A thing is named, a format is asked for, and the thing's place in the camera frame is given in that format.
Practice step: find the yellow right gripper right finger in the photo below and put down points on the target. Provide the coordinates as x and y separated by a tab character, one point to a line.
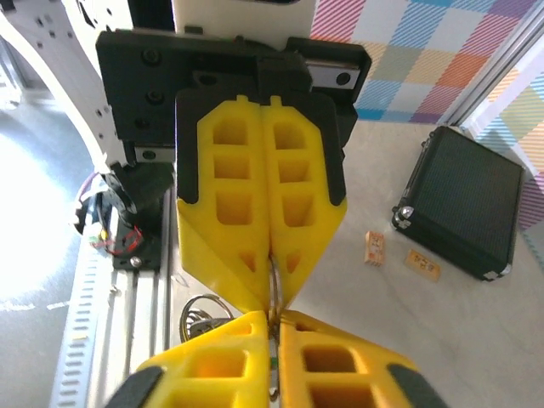
293	374

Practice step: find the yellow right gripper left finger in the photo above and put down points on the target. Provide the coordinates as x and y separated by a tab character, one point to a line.
221	387

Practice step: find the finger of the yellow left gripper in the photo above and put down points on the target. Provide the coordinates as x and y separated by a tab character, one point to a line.
200	238
306	238

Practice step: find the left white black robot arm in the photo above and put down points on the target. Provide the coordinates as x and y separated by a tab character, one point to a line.
76	64

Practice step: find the small wooden tile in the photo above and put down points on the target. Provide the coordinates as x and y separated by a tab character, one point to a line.
421	264
374	250

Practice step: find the black hard case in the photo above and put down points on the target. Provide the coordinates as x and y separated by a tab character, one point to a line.
463	200

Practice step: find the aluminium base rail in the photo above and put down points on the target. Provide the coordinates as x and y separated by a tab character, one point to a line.
140	323

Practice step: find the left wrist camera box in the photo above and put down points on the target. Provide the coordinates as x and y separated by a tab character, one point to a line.
242	17

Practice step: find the aluminium frame post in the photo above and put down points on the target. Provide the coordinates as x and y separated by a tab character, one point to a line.
497	68

